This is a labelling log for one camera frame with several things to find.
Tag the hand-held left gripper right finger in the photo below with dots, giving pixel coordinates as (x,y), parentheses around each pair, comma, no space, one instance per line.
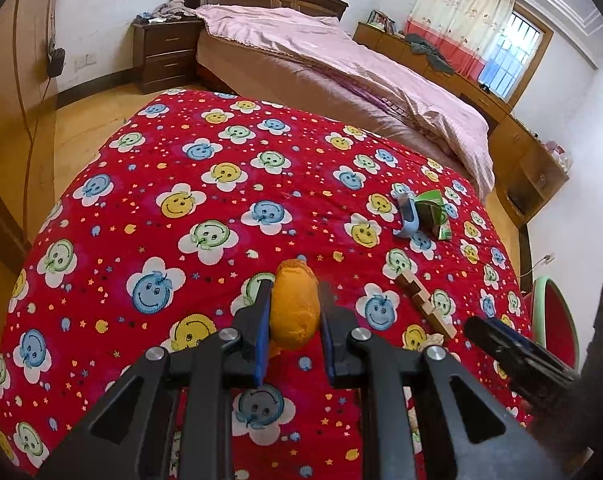
(327,330)

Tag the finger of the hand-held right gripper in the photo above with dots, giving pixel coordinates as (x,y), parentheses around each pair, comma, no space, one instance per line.
(511,330)
(511,360)

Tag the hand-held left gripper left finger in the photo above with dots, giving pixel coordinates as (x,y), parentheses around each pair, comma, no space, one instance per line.
(262,325)

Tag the orange plush toy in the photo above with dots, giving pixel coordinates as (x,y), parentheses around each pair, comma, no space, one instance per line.
(294,310)

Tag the green and red chair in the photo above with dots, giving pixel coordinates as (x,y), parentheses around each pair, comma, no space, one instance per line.
(556,320)

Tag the wooden block toy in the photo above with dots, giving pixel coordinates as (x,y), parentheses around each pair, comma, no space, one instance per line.
(424,305)

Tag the green cardboard box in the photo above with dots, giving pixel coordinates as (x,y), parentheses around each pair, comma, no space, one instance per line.
(434,212)

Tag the small pink container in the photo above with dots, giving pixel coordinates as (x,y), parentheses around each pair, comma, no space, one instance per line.
(556,151)

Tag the red smiley flower blanket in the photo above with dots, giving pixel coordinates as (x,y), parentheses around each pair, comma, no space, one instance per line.
(131,185)

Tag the long wooden desk cabinet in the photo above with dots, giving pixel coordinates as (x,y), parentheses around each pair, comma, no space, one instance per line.
(511,135)

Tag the small black object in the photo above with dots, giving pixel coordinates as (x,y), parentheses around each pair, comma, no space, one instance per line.
(484,87)

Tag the pink duvet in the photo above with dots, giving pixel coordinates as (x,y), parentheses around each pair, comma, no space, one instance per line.
(331,60)

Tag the barred window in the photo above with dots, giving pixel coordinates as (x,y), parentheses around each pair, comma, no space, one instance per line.
(506,60)

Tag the dark wooden nightstand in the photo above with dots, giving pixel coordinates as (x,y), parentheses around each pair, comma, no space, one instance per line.
(166,55)

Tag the grey clothes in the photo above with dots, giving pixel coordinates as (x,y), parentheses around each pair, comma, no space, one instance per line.
(429,50)

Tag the row of books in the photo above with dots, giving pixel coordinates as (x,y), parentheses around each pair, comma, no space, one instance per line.
(381,22)

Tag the cream and red curtain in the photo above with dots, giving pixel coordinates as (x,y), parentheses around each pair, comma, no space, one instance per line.
(456,10)

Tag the pile of clothes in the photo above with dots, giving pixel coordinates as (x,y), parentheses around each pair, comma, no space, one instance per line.
(169,10)

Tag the light wooden wardrobe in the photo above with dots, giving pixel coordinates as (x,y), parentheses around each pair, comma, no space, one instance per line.
(11,85)

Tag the white wall socket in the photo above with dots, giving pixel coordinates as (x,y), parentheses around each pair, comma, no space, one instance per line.
(547,259)

